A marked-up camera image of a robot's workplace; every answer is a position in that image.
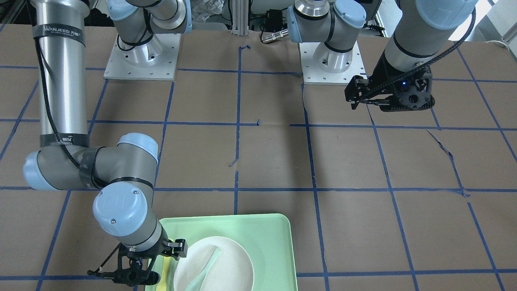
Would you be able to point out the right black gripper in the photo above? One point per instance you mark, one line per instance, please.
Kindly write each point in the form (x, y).
(176, 247)

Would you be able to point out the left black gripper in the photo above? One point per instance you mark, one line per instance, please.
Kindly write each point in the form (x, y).
(378, 75)

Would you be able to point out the yellow plastic fork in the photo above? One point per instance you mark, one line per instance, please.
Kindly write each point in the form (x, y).
(162, 285)

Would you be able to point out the cream round plate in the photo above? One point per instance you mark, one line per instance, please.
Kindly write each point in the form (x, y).
(233, 271)

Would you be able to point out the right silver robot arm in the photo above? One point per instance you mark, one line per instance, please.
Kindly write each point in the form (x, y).
(66, 160)

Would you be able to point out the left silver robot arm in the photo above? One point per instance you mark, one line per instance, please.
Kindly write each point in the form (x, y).
(428, 30)

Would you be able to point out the sage green plastic spoon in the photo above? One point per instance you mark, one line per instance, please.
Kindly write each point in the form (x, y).
(197, 283)

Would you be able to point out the light green tray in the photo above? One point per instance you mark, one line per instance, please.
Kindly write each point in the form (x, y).
(266, 237)

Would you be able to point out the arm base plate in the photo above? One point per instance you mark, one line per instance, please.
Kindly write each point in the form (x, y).
(155, 60)
(321, 66)

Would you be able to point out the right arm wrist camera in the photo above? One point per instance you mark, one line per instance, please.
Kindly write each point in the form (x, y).
(129, 272)

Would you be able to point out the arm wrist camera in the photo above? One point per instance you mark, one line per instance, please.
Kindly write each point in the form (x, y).
(412, 93)
(129, 272)

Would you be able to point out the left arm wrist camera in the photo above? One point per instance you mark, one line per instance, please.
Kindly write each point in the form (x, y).
(412, 93)

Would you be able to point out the aluminium frame post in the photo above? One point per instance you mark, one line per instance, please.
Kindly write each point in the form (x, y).
(240, 11)

